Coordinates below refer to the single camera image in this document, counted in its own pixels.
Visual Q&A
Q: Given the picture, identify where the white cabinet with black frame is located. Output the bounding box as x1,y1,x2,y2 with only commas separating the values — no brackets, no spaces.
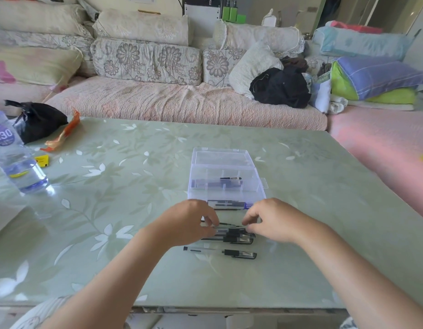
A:
183,0,222,40

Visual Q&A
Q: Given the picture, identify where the person's right hand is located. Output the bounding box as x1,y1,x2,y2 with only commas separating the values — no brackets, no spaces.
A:
242,197,332,244

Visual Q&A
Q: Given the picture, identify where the brown garment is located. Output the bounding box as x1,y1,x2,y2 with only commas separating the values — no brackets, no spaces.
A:
279,55,309,72

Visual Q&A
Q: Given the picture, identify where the clear water bottle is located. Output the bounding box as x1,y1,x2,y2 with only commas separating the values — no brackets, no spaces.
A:
0,110,49,195

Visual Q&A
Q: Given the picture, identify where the floral sofa back cushion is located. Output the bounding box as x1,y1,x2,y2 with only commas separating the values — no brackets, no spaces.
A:
202,48,248,88
90,37,203,86
305,55,337,75
0,29,95,78

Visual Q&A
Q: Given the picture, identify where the white tissue pack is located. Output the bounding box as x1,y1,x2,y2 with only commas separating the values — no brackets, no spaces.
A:
262,8,278,28

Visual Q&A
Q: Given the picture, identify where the person's left forearm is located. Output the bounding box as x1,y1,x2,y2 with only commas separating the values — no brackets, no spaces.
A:
40,228,171,329

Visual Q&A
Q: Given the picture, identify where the white and blue cloth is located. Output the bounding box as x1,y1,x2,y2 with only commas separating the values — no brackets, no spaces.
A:
302,73,332,115

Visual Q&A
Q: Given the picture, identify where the white towel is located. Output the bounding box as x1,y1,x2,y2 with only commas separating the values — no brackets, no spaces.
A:
329,95,349,116

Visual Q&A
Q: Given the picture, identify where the black clothing bundle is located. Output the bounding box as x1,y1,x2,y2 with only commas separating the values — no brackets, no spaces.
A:
249,66,312,109

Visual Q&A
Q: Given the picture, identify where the pale pink sofa seat cover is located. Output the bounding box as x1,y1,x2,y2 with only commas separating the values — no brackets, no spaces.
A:
0,82,60,115

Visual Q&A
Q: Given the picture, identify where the pile of black gel pens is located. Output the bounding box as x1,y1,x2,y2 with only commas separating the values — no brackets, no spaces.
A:
201,228,257,245

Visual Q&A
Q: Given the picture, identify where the orange snack wrapper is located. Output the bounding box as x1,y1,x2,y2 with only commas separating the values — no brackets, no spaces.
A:
40,110,81,152

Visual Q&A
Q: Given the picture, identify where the white paper bag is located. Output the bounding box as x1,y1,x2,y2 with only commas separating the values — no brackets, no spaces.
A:
0,203,27,239

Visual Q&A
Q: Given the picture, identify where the light blue bolster pillow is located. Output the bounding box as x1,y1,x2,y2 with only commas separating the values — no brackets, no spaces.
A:
312,26,414,61

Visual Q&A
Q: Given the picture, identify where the clear plastic storage box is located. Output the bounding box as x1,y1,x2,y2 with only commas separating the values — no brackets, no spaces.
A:
187,148,268,211

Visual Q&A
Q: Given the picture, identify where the white textured pillow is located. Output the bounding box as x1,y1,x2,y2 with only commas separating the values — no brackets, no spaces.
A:
228,41,284,101

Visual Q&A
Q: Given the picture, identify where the pale yellow pillow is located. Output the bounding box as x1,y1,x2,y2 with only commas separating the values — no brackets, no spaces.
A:
0,47,84,87

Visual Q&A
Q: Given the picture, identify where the pink cloth item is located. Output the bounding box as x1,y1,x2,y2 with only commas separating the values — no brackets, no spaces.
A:
0,60,16,84

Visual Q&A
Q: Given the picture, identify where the person's left hand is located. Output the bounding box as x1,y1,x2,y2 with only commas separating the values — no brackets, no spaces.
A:
142,199,220,249

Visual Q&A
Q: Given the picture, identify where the salmon pink sofa seat cover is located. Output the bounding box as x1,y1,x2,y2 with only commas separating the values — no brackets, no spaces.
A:
327,106,423,223

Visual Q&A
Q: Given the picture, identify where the pink quilted sofa seat cover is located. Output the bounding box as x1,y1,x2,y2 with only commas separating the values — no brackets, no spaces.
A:
45,77,328,131

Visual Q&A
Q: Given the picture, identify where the grey table frame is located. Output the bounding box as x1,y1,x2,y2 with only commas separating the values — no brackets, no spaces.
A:
129,306,349,329

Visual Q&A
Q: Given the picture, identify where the cream sofa bolster cushion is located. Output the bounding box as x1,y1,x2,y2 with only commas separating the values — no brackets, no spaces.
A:
0,0,94,39
92,9,190,47
213,19,305,58

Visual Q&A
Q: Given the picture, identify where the person's right forearm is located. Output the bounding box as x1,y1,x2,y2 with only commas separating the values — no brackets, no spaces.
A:
299,228,423,329

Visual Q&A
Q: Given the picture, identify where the black plastic bag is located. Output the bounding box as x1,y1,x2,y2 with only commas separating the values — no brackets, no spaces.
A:
5,100,69,145

